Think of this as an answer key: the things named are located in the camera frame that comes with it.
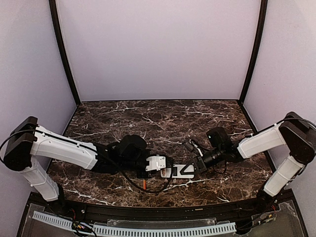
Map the white remote control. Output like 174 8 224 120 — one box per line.
160 164 195 179

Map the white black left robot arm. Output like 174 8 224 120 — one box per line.
2 116 150 202

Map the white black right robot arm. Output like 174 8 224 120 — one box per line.
180 112 316 200

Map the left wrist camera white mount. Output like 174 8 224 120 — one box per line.
145 155 173 171

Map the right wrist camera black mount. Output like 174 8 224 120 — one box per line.
183 139 205 155

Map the black front rail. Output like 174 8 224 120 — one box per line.
29 192 294 224

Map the white slotted cable duct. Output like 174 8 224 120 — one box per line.
32 211 237 237

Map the black corner frame post right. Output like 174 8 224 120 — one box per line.
239 0 269 101

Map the black corner frame post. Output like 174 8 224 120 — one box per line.
239 0 269 101
48 0 81 106

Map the black corner frame post left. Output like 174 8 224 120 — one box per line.
48 0 81 106

